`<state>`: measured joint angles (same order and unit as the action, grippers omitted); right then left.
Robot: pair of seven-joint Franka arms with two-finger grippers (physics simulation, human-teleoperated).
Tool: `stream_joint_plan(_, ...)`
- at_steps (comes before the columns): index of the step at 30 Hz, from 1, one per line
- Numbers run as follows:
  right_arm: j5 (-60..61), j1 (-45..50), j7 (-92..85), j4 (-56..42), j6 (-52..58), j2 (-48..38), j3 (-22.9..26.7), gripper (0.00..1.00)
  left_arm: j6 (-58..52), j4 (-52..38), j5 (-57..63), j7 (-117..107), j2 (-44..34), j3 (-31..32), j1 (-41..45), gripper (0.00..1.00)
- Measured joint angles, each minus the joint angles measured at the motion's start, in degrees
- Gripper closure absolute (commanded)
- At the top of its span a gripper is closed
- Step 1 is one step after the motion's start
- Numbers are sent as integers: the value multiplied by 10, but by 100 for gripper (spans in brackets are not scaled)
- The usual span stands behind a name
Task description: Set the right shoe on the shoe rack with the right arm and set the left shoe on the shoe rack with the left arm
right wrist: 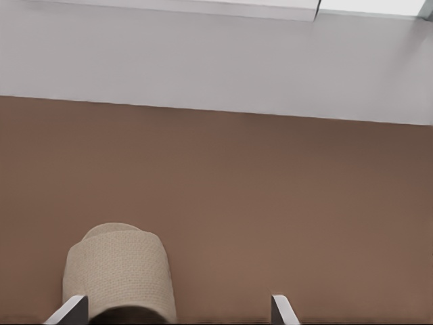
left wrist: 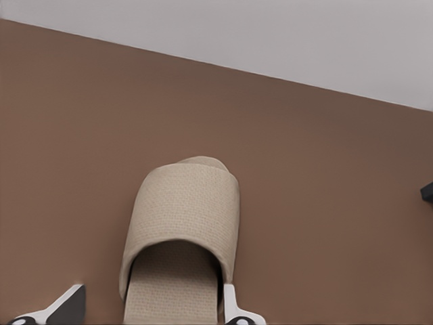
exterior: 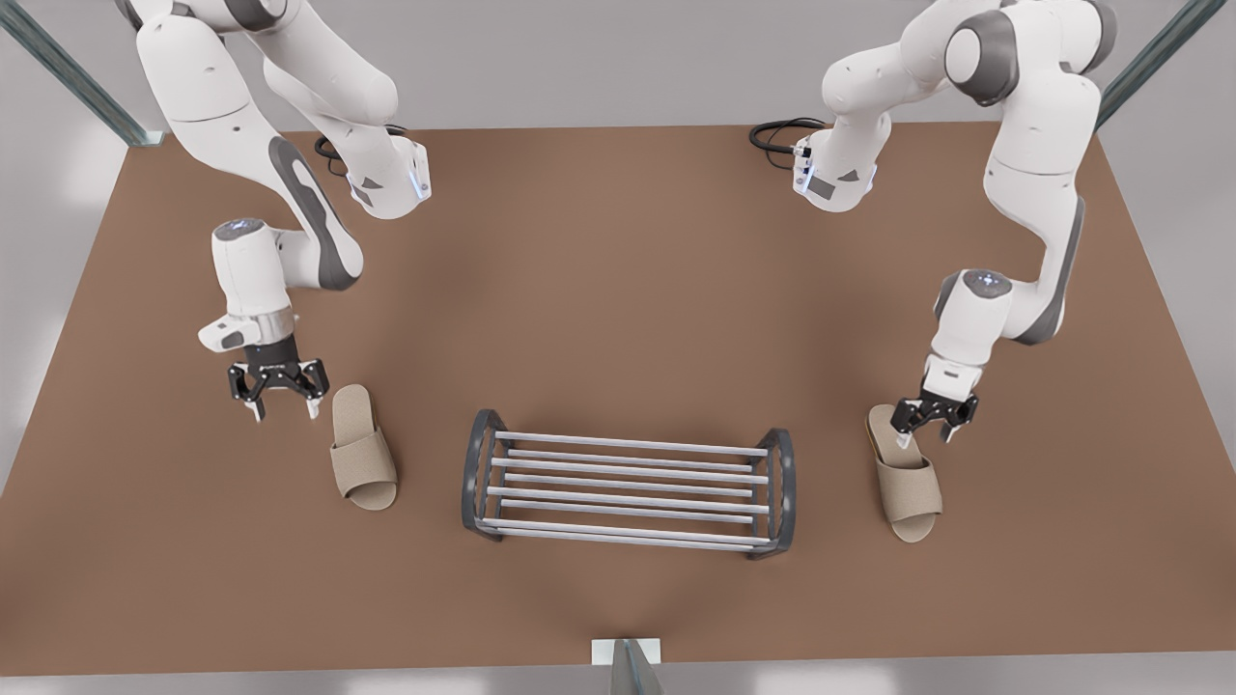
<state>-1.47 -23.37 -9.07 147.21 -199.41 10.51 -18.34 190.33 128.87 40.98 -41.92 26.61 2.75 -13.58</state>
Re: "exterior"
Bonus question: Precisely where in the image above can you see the grey metal shoe rack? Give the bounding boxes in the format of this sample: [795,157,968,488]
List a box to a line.
[461,408,798,562]

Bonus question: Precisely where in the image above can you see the beige slipper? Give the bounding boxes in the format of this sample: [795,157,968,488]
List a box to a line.
[330,384,400,513]
[865,403,944,544]

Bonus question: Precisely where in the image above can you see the black cable loop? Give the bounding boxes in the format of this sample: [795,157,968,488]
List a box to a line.
[313,125,410,181]
[748,117,831,174]

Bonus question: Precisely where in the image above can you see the silver frame post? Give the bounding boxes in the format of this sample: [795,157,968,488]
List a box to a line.
[1095,0,1229,128]
[0,0,166,149]
[591,637,665,695]

